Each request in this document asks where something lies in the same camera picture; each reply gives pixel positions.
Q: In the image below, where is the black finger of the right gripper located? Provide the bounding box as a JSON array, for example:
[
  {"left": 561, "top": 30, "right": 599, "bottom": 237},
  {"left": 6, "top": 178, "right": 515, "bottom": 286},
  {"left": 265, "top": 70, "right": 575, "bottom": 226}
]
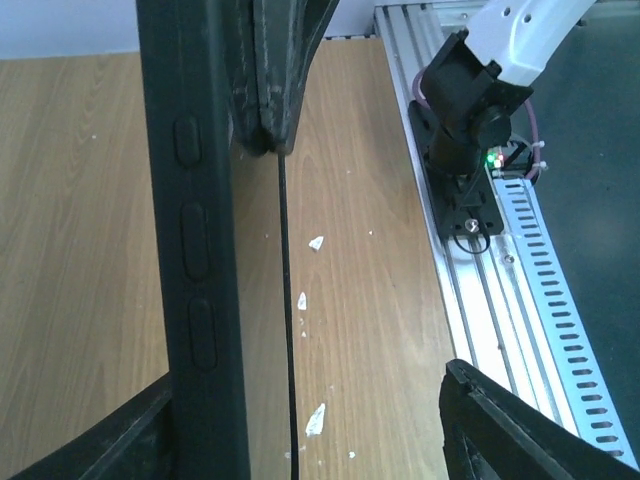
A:
[{"left": 227, "top": 0, "right": 338, "bottom": 156}]

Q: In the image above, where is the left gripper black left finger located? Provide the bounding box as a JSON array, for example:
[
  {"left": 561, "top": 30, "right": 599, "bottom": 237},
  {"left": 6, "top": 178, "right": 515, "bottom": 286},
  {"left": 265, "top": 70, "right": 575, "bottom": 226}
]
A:
[{"left": 13, "top": 375, "right": 175, "bottom": 480}]

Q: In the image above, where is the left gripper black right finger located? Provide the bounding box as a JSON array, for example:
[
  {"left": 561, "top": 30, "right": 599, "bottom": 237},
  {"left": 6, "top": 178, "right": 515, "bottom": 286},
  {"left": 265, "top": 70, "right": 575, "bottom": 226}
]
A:
[{"left": 439, "top": 359, "right": 639, "bottom": 479}]

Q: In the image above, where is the black phone case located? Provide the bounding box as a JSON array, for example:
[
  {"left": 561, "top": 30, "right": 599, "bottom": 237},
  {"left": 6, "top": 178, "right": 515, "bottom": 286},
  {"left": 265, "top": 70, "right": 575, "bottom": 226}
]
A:
[{"left": 136, "top": 1, "right": 250, "bottom": 479}]

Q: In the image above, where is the black smartphone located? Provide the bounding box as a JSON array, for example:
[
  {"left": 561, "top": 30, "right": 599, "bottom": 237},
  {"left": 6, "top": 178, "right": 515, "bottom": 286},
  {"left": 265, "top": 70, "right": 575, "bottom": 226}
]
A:
[{"left": 277, "top": 153, "right": 300, "bottom": 480}]

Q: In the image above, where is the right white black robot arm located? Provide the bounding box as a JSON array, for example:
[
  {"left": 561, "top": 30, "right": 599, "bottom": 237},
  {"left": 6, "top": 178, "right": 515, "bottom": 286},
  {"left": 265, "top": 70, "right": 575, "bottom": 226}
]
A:
[{"left": 221, "top": 1, "right": 592, "bottom": 176}]

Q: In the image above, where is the white debris pile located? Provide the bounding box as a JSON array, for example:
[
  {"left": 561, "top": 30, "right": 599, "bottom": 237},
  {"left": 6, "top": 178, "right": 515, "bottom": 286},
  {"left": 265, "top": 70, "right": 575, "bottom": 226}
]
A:
[{"left": 89, "top": 132, "right": 376, "bottom": 461}]

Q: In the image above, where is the slotted grey cable duct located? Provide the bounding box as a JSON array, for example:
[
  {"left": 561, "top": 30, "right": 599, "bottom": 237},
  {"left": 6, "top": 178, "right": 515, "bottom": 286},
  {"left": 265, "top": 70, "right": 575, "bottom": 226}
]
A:
[{"left": 494, "top": 179, "right": 638, "bottom": 469}]

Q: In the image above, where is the aluminium front rail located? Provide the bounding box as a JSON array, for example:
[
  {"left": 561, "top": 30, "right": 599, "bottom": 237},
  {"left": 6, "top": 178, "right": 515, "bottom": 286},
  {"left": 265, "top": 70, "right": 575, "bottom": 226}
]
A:
[{"left": 374, "top": 3, "right": 577, "bottom": 432}]

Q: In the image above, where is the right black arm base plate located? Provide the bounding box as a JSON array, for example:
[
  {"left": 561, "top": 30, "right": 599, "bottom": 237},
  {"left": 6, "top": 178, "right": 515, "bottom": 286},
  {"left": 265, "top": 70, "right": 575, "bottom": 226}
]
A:
[{"left": 408, "top": 100, "right": 504, "bottom": 255}]

